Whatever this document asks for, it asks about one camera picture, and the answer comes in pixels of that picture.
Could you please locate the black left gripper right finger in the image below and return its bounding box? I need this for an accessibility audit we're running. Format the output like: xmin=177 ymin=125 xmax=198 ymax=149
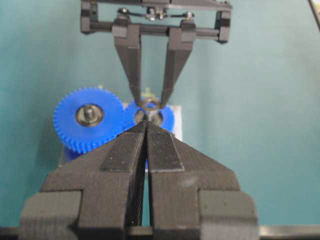
xmin=146 ymin=122 xmax=260 ymax=240

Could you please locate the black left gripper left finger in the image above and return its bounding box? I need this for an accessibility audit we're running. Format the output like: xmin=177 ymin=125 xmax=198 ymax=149
xmin=19 ymin=121 xmax=147 ymax=240

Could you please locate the blue gear far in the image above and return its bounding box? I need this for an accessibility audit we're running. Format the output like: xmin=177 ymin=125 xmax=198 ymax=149
xmin=122 ymin=101 xmax=175 ymax=133

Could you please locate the grey metal base block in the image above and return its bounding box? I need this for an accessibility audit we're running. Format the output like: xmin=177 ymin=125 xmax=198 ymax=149
xmin=58 ymin=105 xmax=183 ymax=167

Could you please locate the threaded steel shaft near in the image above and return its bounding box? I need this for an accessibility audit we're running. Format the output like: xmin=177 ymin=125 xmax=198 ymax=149
xmin=83 ymin=105 xmax=95 ymax=122

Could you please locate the blue gear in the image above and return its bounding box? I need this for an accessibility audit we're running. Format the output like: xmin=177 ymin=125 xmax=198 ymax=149
xmin=122 ymin=101 xmax=175 ymax=133
xmin=53 ymin=87 xmax=124 ymax=154

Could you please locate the blue gear near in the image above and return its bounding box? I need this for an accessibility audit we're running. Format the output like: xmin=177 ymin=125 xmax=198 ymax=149
xmin=53 ymin=87 xmax=124 ymax=154

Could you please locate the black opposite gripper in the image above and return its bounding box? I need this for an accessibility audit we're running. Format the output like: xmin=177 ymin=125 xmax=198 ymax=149
xmin=80 ymin=0 xmax=232 ymax=107

